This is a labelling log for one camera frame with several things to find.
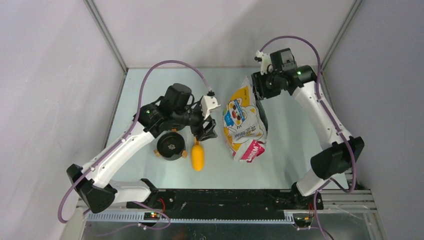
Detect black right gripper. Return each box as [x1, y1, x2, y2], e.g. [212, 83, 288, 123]
[251, 68, 282, 101]

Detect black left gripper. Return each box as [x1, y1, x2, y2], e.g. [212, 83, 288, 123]
[172, 100, 217, 141]

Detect yellow plastic food scoop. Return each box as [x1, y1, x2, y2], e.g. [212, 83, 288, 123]
[191, 137, 205, 172]

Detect cat food bag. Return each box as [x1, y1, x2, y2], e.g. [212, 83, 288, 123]
[222, 76, 268, 163]

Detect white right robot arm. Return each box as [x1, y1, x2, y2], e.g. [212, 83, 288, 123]
[251, 48, 365, 209]

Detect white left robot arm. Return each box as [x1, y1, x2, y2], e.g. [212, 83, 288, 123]
[66, 83, 220, 214]

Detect black bowl wooden feet far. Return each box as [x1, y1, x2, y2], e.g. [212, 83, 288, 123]
[167, 121, 193, 132]

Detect black bowl wooden feet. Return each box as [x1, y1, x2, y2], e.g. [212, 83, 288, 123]
[167, 121, 193, 132]
[154, 130, 188, 161]

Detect black bowl wooden feet near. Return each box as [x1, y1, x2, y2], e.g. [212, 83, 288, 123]
[154, 130, 188, 161]

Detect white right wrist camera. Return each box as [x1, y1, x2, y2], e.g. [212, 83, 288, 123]
[254, 50, 274, 76]

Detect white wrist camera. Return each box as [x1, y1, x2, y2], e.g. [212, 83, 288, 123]
[254, 50, 274, 76]
[200, 95, 221, 120]

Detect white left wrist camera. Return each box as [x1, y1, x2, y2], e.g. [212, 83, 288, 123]
[200, 95, 221, 120]

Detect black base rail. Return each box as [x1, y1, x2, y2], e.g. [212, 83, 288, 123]
[144, 188, 324, 220]

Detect aluminium frame post right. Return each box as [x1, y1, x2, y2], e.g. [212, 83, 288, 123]
[321, 0, 363, 71]

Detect aluminium frame post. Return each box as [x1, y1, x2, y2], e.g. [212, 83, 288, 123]
[321, 0, 363, 71]
[83, 0, 129, 74]

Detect white slotted cable duct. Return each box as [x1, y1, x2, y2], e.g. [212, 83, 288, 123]
[86, 211, 295, 224]

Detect aluminium frame post left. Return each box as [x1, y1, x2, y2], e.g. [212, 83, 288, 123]
[83, 0, 129, 74]

